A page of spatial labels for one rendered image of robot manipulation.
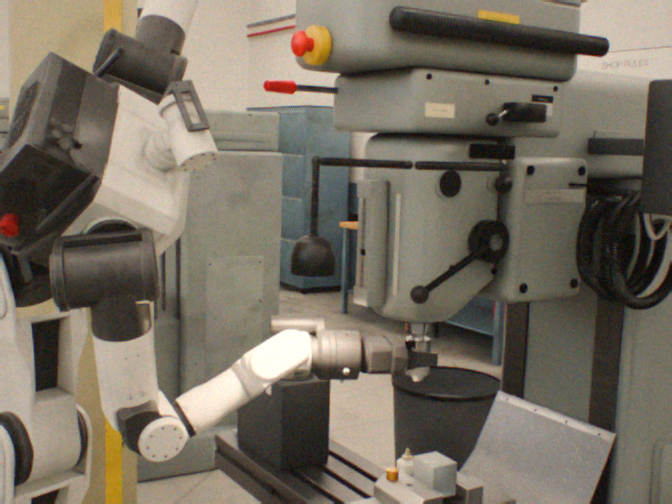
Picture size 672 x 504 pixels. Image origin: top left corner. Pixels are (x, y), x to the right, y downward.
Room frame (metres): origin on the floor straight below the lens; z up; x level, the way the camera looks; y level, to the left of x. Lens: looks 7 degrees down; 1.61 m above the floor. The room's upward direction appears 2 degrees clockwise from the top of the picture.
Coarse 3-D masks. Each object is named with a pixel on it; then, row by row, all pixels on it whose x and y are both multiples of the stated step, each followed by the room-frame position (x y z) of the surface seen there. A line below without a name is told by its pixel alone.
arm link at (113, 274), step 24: (72, 264) 1.16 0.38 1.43; (96, 264) 1.16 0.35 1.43; (120, 264) 1.17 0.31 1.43; (72, 288) 1.15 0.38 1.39; (96, 288) 1.16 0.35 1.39; (120, 288) 1.17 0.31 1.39; (144, 288) 1.18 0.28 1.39; (96, 312) 1.18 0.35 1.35; (120, 312) 1.18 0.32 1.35; (144, 312) 1.21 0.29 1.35; (96, 336) 1.20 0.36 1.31; (120, 336) 1.19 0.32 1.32
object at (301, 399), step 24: (288, 384) 1.68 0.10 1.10; (312, 384) 1.70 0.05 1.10; (240, 408) 1.83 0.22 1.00; (264, 408) 1.73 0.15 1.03; (288, 408) 1.67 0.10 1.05; (312, 408) 1.70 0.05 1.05; (240, 432) 1.83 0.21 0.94; (264, 432) 1.73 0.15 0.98; (288, 432) 1.67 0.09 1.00; (312, 432) 1.70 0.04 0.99; (264, 456) 1.73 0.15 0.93; (288, 456) 1.67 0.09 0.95; (312, 456) 1.70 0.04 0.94
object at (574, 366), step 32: (608, 192) 1.61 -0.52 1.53; (640, 224) 1.51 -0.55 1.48; (512, 320) 1.75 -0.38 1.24; (544, 320) 1.68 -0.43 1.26; (576, 320) 1.61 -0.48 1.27; (608, 320) 1.54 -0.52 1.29; (640, 320) 1.52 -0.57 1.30; (512, 352) 1.75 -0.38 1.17; (544, 352) 1.68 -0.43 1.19; (576, 352) 1.61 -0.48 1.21; (608, 352) 1.54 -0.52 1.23; (640, 352) 1.51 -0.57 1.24; (512, 384) 1.74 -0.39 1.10; (544, 384) 1.67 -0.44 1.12; (576, 384) 1.60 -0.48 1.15; (608, 384) 1.53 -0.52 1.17; (640, 384) 1.51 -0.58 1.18; (576, 416) 1.60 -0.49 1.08; (608, 416) 1.53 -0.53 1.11; (640, 416) 1.51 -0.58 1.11; (640, 448) 1.51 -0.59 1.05; (608, 480) 1.52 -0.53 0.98; (640, 480) 1.51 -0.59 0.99
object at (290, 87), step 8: (272, 80) 1.38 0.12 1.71; (280, 80) 1.39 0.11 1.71; (288, 80) 1.39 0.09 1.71; (264, 88) 1.38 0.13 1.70; (272, 88) 1.37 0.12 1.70; (280, 88) 1.38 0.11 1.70; (288, 88) 1.39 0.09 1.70; (296, 88) 1.40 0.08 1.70; (304, 88) 1.41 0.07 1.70; (312, 88) 1.42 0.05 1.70; (320, 88) 1.43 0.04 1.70; (328, 88) 1.44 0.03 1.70; (336, 88) 1.45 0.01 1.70
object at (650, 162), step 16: (656, 80) 1.30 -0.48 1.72; (656, 96) 1.29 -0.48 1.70; (656, 112) 1.29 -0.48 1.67; (656, 128) 1.29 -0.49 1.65; (656, 144) 1.28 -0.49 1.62; (656, 160) 1.28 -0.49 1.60; (656, 176) 1.28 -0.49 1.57; (656, 192) 1.28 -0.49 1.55; (640, 208) 1.30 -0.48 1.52; (656, 208) 1.28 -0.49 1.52
